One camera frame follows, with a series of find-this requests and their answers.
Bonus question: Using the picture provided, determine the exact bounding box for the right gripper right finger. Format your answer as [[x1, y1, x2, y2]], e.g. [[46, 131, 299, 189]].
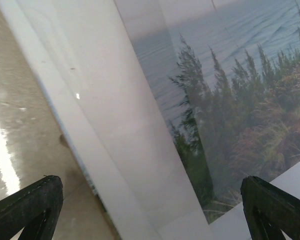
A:
[[240, 176, 300, 240]]

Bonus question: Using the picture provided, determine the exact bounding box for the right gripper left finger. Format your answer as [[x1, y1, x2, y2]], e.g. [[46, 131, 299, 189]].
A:
[[0, 175, 63, 240]]

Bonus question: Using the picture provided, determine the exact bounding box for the landscape photo with white mat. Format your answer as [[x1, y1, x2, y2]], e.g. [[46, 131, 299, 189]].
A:
[[115, 0, 300, 240]]

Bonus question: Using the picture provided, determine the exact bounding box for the white passe-partout mat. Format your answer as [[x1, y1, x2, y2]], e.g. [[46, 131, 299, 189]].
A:
[[0, 0, 213, 240]]

